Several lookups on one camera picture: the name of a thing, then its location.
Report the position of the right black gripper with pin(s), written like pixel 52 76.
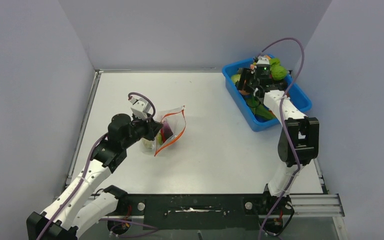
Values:
pixel 247 74

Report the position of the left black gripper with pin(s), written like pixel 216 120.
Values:
pixel 151 126

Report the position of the red toy chili pepper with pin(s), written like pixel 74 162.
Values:
pixel 162 136

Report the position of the green toy cabbage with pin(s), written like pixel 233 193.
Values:
pixel 148 145

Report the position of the clear zip top bag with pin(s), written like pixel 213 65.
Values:
pixel 173 127

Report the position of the green toy lettuce ball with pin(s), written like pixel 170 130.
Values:
pixel 278 72

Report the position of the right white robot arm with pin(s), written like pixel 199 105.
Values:
pixel 298 143

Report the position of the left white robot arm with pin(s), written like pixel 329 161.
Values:
pixel 69 216

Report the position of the green toy leaf vegetable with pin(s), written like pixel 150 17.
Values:
pixel 274 61

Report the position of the blue plastic bin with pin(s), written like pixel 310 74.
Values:
pixel 257 124

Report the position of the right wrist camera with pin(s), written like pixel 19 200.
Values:
pixel 262 60

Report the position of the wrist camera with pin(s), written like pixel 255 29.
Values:
pixel 140 108
pixel 262 60

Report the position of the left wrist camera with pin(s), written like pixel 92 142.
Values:
pixel 140 108

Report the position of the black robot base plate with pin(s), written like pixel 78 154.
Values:
pixel 196 211

